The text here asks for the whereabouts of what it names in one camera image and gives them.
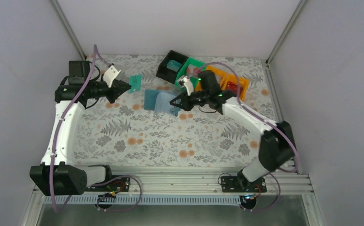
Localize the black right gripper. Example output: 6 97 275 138
169 90 209 112

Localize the teal credit card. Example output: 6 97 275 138
128 74 142 93

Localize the blue leather card holder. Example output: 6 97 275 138
144 89 181 117

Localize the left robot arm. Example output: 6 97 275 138
29 61 131 196

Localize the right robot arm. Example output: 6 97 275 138
170 70 297 192

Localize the white red patterned card stack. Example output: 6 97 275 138
186 65 202 77

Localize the teal VIP card stack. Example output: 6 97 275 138
166 60 182 72

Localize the yellow bin with white cards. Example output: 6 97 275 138
194 65 228 93

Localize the red VIP card stack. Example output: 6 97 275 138
225 81 242 95

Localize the yellow bin with red cards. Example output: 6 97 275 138
220 74 249 101

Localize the green storage bin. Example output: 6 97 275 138
174 57 205 88

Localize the black storage bin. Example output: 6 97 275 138
156 50 188 83

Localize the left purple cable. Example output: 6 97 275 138
49 44 142 214

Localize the purple cable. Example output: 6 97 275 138
49 44 142 214
188 62 300 213

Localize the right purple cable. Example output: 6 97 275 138
188 62 300 213

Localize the aluminium frame rail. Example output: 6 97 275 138
111 166 314 195

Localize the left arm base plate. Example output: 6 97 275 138
86 175 131 193

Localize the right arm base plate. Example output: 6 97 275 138
219 176 267 193

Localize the slotted grey cable duct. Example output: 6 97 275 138
43 194 257 206

